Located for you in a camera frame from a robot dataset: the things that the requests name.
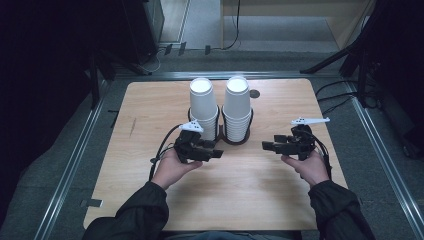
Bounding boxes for white floor cable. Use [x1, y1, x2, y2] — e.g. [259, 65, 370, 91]
[145, 46, 168, 73]

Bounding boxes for grey tape piece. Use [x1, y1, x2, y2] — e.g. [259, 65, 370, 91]
[79, 198, 104, 208]

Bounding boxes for stack of white cups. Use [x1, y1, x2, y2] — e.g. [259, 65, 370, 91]
[221, 75, 253, 144]
[188, 77, 221, 142]

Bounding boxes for dark cabinet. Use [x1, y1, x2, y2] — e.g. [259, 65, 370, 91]
[121, 0, 165, 65]

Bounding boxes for hanging black cable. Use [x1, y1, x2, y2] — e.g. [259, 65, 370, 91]
[221, 0, 242, 51]

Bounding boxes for black floor cables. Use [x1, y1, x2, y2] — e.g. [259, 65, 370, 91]
[314, 79, 381, 116]

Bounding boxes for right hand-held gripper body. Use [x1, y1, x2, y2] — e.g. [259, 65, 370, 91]
[281, 116, 331, 162]

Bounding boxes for person's right hand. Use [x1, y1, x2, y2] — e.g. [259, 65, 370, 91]
[280, 149, 331, 188]

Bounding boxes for person's left hand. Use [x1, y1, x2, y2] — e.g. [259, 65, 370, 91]
[151, 148, 204, 190]

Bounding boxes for black tripod stand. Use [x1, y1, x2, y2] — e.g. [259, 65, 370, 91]
[299, 0, 394, 109]

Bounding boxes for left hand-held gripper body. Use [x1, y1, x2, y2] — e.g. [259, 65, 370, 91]
[173, 120, 206, 164]

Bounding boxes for light wooden furniture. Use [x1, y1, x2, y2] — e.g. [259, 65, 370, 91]
[219, 0, 376, 51]

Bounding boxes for black metal stand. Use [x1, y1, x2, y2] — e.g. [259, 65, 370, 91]
[87, 49, 153, 109]

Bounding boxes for metal floor rail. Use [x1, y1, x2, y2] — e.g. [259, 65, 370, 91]
[344, 79, 424, 240]
[113, 70, 344, 81]
[33, 79, 113, 240]

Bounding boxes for right hand-held gripper cable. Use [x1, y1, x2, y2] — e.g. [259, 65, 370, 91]
[309, 131, 333, 181]

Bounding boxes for black cup holder rack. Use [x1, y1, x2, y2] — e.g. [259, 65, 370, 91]
[187, 104, 254, 146]

